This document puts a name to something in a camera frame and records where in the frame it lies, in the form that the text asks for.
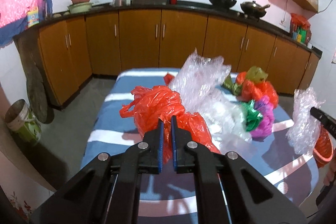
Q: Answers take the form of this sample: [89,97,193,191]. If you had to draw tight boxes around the white plastic bag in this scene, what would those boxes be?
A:
[199,88,252,145]

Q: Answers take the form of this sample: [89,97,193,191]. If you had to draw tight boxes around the blue white striped tablecloth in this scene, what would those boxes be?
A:
[81,67,320,224]

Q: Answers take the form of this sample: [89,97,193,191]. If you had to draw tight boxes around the lower wooden cabinets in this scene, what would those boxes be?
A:
[37,9,319,106]

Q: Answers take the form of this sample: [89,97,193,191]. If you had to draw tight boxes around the round wooden board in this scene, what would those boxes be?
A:
[26,65,54,124]

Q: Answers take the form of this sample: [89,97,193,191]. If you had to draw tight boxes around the colourful detergent box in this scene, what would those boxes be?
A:
[27,6,39,28]

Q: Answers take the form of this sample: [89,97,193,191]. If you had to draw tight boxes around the clear bubble wrap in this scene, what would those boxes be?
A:
[286,88,324,155]
[168,51,231,113]

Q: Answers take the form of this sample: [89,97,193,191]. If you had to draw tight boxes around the olive green plastic bag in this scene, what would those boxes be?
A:
[222,66,268,96]

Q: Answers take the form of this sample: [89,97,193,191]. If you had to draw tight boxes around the red bag on counter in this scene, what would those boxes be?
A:
[290,13,311,46]

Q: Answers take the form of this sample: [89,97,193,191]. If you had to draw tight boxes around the purple plastic bag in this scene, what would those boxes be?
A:
[250,95,274,139]

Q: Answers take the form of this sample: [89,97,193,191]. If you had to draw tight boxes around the red plastic trash basket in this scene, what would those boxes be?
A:
[313,126,334,168]

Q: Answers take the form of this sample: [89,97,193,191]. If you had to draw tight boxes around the large red plastic bag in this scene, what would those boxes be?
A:
[235,72,278,109]

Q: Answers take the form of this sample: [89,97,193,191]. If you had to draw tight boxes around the small red plastic bag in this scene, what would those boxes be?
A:
[163,73,175,86]

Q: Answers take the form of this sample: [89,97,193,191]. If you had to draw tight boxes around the black countertop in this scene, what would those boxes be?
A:
[13,1,323,59]

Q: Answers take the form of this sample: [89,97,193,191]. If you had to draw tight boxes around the right hand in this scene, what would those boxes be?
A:
[323,151,336,186]

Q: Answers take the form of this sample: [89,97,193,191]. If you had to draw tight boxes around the green bucket on floor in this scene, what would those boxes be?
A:
[5,99,42,146]

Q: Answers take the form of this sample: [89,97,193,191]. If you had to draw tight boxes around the black wok with lid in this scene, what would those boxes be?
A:
[240,1,270,19]

